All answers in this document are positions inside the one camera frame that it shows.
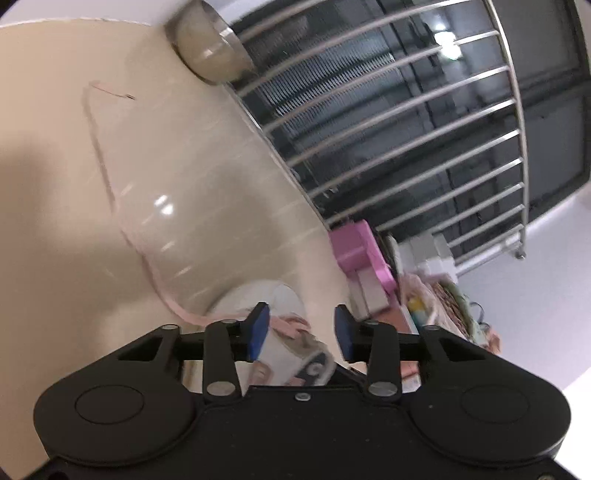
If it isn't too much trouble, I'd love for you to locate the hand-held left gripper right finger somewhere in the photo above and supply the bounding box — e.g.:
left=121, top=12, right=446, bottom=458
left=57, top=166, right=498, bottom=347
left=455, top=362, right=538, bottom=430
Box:
left=335, top=304, right=490, bottom=400

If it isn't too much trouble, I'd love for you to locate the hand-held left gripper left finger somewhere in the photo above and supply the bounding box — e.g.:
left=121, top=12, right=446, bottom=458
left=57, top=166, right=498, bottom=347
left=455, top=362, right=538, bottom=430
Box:
left=119, top=302, right=270, bottom=400

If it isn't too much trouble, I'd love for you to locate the pink shoelace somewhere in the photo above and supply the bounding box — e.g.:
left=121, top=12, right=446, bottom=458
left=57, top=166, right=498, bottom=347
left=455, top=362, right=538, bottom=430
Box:
left=82, top=80, right=311, bottom=340

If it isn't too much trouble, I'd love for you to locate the white sneaker shoe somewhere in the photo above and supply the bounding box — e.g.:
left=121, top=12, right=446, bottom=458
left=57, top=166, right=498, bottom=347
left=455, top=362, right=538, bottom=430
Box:
left=182, top=281, right=338, bottom=388

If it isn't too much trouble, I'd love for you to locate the white long box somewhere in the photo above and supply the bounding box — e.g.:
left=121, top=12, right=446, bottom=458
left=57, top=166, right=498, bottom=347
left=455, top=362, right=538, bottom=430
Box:
left=351, top=270, right=389, bottom=319

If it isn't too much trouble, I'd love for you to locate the pink flat box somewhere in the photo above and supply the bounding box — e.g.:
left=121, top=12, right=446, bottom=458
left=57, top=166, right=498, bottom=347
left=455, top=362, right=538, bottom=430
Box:
left=355, top=220, right=397, bottom=295

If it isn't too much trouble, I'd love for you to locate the pink square box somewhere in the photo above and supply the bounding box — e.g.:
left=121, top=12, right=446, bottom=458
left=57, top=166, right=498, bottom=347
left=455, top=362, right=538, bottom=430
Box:
left=329, top=222, right=371, bottom=274

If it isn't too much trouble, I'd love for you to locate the red patterned blanket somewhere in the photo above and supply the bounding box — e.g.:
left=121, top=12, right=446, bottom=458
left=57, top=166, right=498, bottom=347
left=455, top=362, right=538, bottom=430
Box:
left=434, top=281, right=482, bottom=343

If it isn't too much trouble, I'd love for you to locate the stack of white boxes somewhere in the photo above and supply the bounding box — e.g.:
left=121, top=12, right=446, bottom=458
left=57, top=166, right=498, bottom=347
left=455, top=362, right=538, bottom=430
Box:
left=396, top=233, right=458, bottom=278

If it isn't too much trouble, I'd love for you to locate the steel window guard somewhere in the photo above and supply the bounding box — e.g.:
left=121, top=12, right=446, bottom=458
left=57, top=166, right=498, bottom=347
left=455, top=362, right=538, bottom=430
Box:
left=222, top=0, right=529, bottom=278

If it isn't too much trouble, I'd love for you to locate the metal bowl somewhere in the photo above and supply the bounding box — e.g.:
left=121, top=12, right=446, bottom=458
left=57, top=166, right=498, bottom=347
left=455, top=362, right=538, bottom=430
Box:
left=165, top=0, right=254, bottom=86

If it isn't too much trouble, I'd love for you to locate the dark window with blinds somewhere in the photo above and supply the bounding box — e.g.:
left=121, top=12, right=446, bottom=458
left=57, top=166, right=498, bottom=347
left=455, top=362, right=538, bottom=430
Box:
left=231, top=0, right=591, bottom=273

